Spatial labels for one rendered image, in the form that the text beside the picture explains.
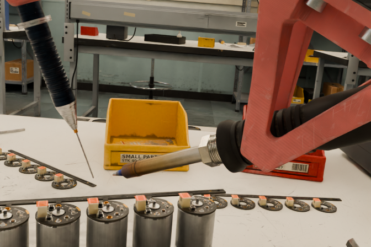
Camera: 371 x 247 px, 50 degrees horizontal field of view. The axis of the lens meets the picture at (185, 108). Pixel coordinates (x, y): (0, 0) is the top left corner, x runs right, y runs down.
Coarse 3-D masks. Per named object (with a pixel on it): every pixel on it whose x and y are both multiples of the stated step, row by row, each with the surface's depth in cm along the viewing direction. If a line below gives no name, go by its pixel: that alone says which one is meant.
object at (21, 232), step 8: (8, 208) 23; (0, 216) 22; (8, 216) 22; (24, 224) 22; (0, 232) 21; (8, 232) 21; (16, 232) 21; (24, 232) 22; (0, 240) 21; (8, 240) 21; (16, 240) 22; (24, 240) 22
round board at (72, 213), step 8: (48, 208) 23; (56, 208) 23; (64, 208) 23; (72, 208) 24; (48, 216) 22; (64, 216) 23; (72, 216) 23; (48, 224) 22; (56, 224) 22; (64, 224) 22
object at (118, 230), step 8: (104, 208) 24; (112, 208) 24; (88, 224) 23; (96, 224) 23; (104, 224) 23; (112, 224) 23; (120, 224) 23; (88, 232) 23; (96, 232) 23; (104, 232) 23; (112, 232) 23; (120, 232) 23; (88, 240) 23; (96, 240) 23; (104, 240) 23; (112, 240) 23; (120, 240) 23
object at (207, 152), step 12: (204, 144) 19; (156, 156) 21; (168, 156) 20; (180, 156) 20; (192, 156) 19; (204, 156) 19; (216, 156) 18; (132, 168) 21; (144, 168) 21; (156, 168) 20; (168, 168) 20
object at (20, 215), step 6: (0, 210) 22; (12, 210) 23; (18, 210) 23; (24, 210) 23; (18, 216) 22; (24, 216) 22; (0, 222) 21; (6, 222) 22; (12, 222) 22; (18, 222) 22; (24, 222) 22; (0, 228) 21; (6, 228) 21; (12, 228) 21
